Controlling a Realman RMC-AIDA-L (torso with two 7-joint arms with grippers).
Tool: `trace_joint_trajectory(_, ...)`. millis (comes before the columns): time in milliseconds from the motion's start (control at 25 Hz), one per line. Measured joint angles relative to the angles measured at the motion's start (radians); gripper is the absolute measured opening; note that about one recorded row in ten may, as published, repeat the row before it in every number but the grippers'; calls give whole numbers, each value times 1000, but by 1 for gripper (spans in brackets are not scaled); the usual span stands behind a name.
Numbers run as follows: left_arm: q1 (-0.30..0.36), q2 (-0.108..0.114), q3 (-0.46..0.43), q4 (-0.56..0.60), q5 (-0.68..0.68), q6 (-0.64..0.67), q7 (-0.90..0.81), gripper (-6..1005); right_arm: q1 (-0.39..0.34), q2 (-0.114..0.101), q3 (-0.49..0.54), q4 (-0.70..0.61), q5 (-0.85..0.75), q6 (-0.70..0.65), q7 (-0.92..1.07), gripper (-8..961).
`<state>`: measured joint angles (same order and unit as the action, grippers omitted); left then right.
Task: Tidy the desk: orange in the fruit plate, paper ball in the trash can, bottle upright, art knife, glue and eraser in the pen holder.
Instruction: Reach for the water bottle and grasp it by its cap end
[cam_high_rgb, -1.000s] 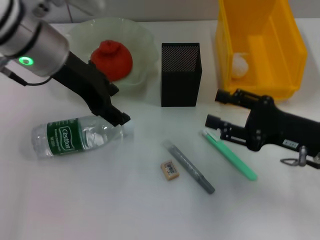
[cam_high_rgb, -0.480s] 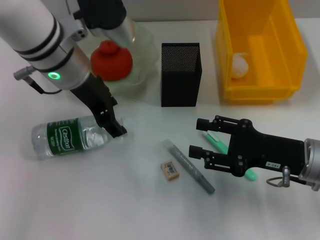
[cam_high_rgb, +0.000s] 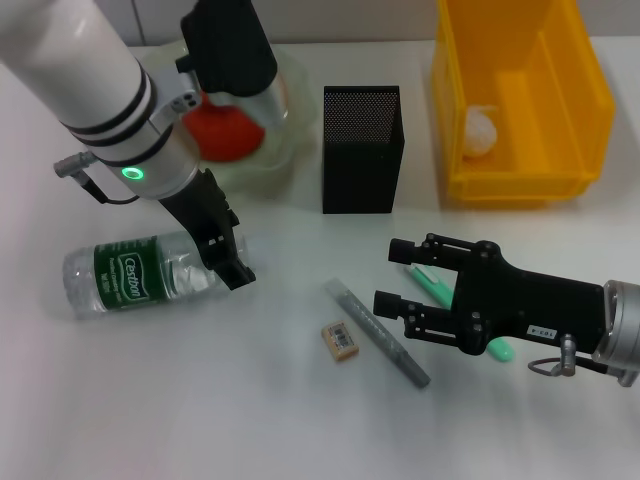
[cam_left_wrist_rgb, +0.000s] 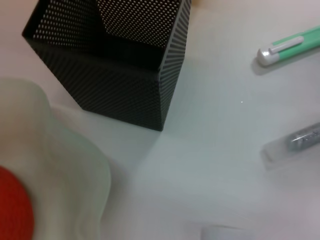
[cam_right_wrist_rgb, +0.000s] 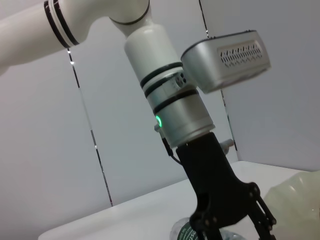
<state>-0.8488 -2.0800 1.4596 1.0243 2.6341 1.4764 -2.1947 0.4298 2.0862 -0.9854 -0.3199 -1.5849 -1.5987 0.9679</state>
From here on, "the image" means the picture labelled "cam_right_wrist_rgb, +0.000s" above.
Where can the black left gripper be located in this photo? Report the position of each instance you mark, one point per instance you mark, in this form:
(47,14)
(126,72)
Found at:
(212,175)

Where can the white and silver left arm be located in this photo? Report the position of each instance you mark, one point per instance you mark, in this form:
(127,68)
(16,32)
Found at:
(155,55)

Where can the clear green-labelled water bottle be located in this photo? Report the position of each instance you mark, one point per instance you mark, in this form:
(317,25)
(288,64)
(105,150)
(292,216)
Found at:
(182,232)

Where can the green glass fruit plate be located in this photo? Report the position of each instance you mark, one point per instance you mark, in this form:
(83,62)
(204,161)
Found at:
(295,200)

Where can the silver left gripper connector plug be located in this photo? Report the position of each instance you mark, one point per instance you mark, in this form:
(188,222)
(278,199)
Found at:
(227,145)

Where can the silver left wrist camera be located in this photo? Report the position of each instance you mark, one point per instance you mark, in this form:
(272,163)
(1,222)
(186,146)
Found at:
(212,67)

